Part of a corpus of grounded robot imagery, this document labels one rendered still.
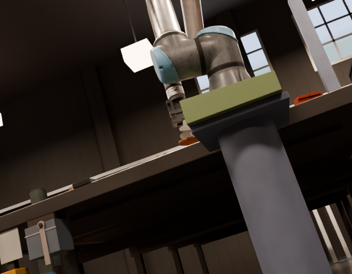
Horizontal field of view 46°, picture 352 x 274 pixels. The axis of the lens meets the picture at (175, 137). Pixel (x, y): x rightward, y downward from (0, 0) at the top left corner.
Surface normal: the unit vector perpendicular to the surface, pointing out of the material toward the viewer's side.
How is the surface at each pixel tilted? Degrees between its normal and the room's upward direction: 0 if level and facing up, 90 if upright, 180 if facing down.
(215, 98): 90
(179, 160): 90
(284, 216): 90
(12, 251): 90
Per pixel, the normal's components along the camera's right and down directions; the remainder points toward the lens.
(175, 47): -0.08, -0.49
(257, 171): -0.33, -0.20
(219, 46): -0.04, -0.18
